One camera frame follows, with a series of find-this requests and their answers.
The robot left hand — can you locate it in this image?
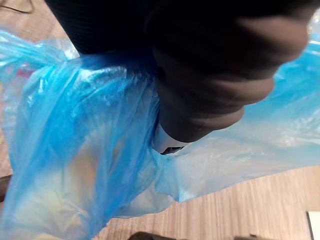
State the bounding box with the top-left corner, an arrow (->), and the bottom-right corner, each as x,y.
44,0 -> 320,156

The blue translucent plastic trash bag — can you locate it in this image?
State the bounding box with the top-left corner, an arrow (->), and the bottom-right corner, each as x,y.
0,9 -> 320,240

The robot dark foot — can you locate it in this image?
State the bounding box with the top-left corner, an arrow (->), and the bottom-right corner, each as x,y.
128,231 -> 176,240

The white flat object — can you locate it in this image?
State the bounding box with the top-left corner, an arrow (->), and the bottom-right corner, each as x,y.
305,210 -> 320,240

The dark furniture leg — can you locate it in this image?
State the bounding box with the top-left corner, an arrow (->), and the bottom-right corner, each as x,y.
0,174 -> 13,204

